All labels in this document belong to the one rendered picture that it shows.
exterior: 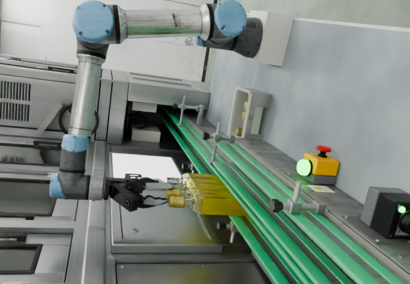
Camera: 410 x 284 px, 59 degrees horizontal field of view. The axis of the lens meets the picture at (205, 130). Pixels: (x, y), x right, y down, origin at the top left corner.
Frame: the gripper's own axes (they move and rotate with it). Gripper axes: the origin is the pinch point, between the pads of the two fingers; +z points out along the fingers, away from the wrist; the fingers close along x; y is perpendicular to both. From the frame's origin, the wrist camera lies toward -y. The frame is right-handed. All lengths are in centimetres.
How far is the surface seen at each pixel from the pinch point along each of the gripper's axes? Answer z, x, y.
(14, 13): -138, -58, 426
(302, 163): 30.1, -20.4, -23.2
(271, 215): 22.8, -6.0, -25.4
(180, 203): 2.1, -0.1, -7.4
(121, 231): -13.4, 13.3, 0.1
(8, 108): -70, 0, 107
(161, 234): -1.0, 12.6, -2.8
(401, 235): 35, -16, -54
